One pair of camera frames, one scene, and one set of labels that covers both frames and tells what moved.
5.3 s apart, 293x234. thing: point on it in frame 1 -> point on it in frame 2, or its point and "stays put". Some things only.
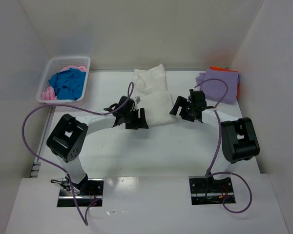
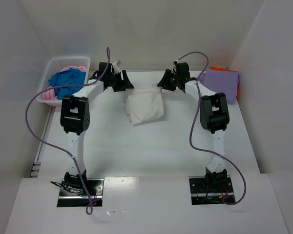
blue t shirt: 69,84 stays put
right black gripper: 184,110 -> 172,80
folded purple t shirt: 215,90 stays put
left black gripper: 134,118 -> 119,81
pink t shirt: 49,93 stays put
